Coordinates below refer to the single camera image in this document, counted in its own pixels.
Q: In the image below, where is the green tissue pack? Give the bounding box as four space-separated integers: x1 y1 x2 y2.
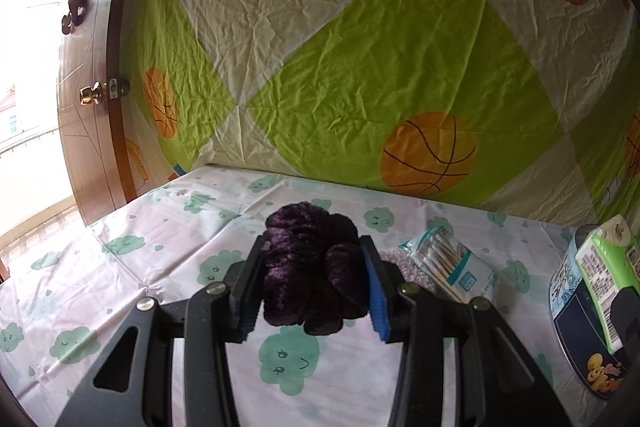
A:
575 215 639 353

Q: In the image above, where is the purple velvet scrunchie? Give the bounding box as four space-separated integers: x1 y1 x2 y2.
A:
262 202 370 336

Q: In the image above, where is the cotton swab packet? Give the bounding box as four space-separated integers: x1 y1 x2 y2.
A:
399 227 499 305

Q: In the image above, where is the pink fluffy fleece pouch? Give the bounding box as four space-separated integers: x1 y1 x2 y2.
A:
380 248 437 294

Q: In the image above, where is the round metal tin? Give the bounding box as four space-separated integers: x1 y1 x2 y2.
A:
549 225 630 400

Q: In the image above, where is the wooden door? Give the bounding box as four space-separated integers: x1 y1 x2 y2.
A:
0 0 151 227

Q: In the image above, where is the brass door knob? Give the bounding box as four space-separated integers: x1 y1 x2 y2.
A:
79 78 130 106

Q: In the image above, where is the green cream sports bedsheet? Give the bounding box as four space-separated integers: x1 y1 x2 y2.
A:
120 0 639 225

